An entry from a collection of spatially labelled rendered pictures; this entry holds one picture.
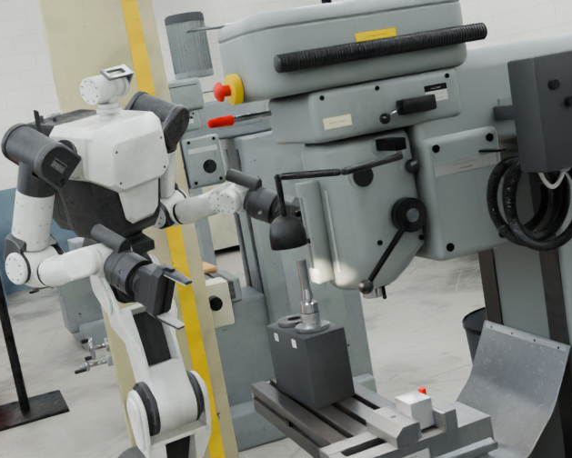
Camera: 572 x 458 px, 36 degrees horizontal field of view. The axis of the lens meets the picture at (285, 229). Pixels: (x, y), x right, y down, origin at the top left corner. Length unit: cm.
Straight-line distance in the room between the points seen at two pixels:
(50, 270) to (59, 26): 149
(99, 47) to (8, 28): 736
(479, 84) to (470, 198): 24
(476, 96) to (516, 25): 647
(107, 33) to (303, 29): 186
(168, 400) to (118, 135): 67
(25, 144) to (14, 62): 864
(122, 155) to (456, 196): 82
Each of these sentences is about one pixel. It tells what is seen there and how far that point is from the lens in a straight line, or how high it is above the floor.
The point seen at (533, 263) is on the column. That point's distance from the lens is 203.
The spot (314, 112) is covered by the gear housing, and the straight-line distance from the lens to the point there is 169.
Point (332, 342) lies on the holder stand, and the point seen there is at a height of 110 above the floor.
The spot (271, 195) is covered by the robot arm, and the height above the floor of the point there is 148.
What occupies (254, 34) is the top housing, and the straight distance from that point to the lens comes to 167.
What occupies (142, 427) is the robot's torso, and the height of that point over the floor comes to 97.
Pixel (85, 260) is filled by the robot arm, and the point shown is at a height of 145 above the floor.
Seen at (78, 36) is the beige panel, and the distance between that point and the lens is 345.
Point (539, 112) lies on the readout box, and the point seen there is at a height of 163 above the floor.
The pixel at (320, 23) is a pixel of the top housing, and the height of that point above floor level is 185.
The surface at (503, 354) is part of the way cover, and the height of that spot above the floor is 104.
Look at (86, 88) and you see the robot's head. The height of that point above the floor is 183.
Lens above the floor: 174
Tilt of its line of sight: 9 degrees down
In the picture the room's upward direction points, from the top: 10 degrees counter-clockwise
